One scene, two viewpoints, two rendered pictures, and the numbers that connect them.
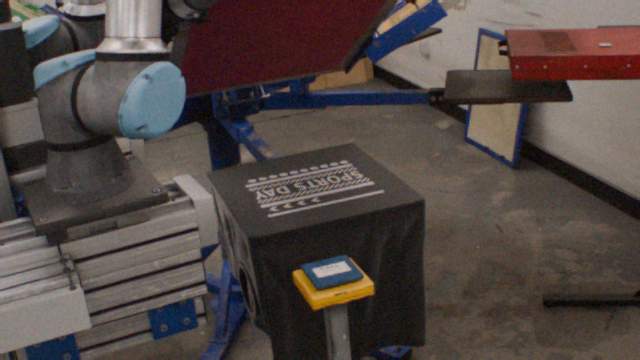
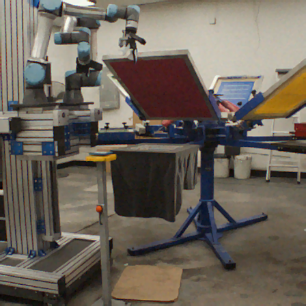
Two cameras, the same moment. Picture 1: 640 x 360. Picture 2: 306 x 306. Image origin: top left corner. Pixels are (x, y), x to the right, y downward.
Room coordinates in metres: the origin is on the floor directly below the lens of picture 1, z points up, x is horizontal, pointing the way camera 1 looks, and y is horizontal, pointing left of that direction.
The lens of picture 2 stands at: (-0.16, -1.82, 1.25)
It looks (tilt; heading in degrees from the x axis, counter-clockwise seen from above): 7 degrees down; 42
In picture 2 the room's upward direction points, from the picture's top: 1 degrees counter-clockwise
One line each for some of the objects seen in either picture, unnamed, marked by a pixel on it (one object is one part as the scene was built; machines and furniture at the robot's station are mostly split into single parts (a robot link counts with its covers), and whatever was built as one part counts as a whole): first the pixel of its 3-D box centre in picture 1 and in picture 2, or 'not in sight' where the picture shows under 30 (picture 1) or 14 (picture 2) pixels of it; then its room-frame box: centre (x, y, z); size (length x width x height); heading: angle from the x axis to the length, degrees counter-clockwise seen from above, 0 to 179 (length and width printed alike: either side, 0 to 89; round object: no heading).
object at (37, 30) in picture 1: (40, 49); (74, 78); (1.67, 0.60, 1.42); 0.13 x 0.12 x 0.14; 135
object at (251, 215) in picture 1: (308, 184); (156, 147); (1.91, 0.04, 0.95); 0.48 x 0.44 x 0.01; 18
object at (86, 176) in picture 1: (84, 159); (35, 95); (1.21, 0.39, 1.31); 0.15 x 0.15 x 0.10
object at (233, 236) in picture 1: (247, 254); not in sight; (1.86, 0.21, 0.79); 0.46 x 0.09 x 0.33; 18
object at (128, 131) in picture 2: not in sight; (105, 124); (2.30, 0.98, 1.05); 1.08 x 0.61 x 0.23; 138
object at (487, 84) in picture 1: (389, 94); (264, 144); (2.83, -0.28, 0.91); 1.34 x 0.40 x 0.08; 78
